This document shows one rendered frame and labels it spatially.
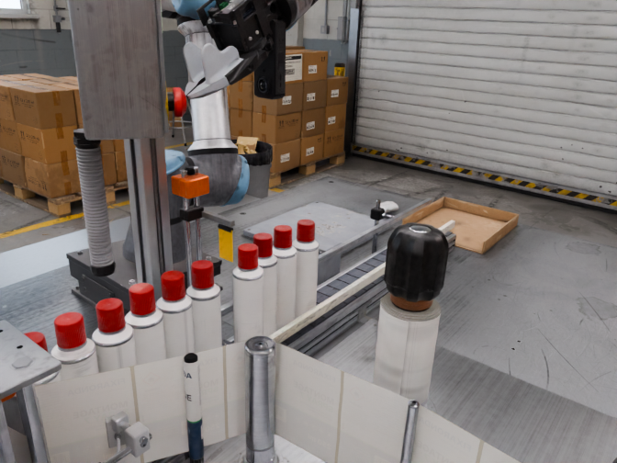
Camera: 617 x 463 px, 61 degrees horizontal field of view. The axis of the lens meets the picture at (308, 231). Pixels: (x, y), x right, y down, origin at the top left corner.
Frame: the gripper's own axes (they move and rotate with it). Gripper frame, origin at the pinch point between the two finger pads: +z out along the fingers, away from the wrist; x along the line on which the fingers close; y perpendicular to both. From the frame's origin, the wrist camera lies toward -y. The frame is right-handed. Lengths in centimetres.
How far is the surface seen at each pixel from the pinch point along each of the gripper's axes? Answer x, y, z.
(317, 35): -319, -238, -393
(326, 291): -2, -57, -9
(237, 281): 0.3, -29.2, 9.5
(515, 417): 43, -51, 3
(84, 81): -4.3, 8.7, 10.0
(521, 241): 19, -98, -68
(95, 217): -9.4, -8.5, 17.8
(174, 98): 0.2, 1.9, 3.2
